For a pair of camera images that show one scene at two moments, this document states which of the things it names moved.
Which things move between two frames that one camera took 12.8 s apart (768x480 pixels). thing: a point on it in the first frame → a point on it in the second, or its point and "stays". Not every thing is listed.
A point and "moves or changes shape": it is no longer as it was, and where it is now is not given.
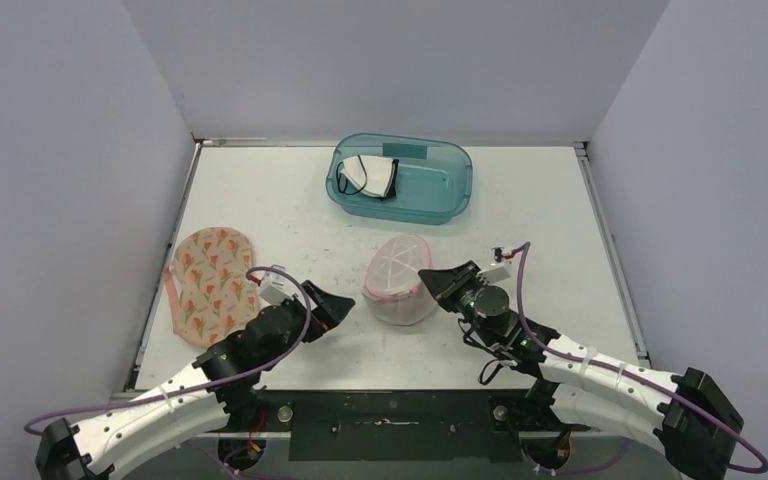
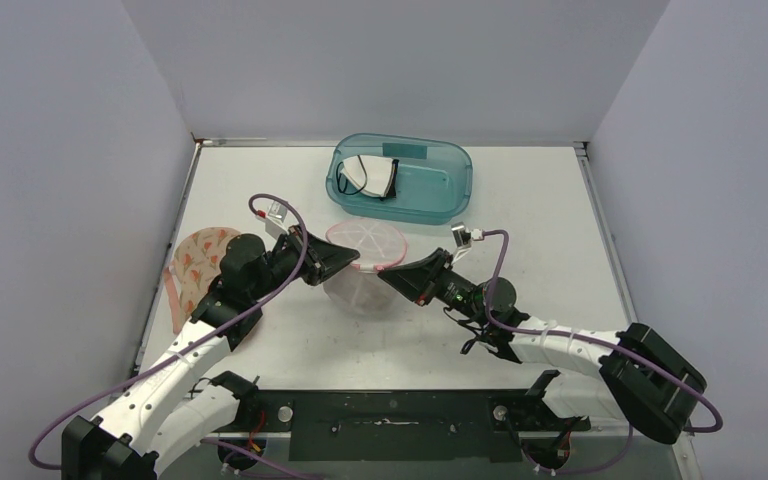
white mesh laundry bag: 394,292 moves or changes shape
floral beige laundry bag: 208,285 stays
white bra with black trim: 374,176 stays
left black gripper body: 298,328 → 284,264
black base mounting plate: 395,425 stays
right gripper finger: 444,295 → 411,284
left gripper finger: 322,297 → 328,255
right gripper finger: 452,274 → 425,266
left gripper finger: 331,311 → 318,275
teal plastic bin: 434,179 stays
